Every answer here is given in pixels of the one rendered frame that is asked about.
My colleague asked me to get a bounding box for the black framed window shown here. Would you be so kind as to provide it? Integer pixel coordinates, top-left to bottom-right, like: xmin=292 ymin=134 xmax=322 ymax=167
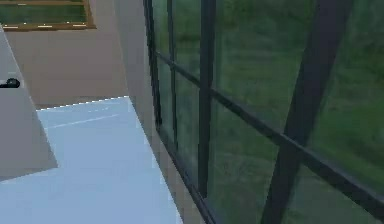
xmin=143 ymin=0 xmax=384 ymax=224

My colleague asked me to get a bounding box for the wooden framed window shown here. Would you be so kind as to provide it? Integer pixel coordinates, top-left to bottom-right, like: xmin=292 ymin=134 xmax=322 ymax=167
xmin=0 ymin=0 xmax=97 ymax=33

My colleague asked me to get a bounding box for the grey room door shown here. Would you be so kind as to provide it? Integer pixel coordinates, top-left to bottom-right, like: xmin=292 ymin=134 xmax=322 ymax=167
xmin=0 ymin=26 xmax=59 ymax=183

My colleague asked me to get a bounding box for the black door handle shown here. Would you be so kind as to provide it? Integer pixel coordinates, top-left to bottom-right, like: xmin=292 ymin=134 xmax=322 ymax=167
xmin=0 ymin=77 xmax=21 ymax=89

